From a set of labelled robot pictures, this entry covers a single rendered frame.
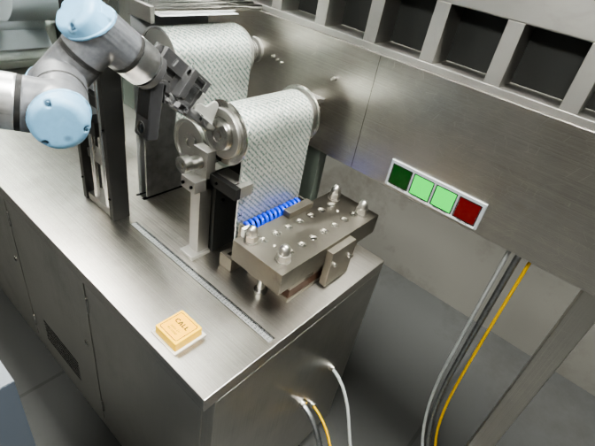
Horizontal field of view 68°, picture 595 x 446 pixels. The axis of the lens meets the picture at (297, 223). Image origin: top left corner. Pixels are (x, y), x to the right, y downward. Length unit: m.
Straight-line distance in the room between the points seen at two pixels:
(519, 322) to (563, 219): 1.61
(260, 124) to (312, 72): 0.29
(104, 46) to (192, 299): 0.58
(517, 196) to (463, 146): 0.16
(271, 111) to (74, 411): 1.42
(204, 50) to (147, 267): 0.55
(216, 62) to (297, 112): 0.24
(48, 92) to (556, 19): 0.83
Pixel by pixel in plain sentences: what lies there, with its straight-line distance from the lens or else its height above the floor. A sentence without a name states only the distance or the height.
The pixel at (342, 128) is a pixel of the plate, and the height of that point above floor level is 1.23.
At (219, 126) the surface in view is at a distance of 0.99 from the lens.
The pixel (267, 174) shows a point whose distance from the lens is 1.08.
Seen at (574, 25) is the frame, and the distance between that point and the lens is 0.97.
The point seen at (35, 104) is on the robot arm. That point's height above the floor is 1.43.
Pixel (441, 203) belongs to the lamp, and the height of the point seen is 1.17.
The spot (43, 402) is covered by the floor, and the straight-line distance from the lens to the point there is 2.06.
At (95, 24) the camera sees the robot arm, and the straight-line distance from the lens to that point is 0.76.
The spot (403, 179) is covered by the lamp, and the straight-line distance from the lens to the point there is 1.12.
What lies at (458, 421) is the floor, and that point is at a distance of 2.22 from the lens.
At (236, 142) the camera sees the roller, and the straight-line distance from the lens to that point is 0.97.
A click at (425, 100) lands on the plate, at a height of 1.38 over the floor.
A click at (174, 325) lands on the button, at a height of 0.92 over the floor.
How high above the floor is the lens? 1.67
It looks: 35 degrees down
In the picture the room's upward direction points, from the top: 12 degrees clockwise
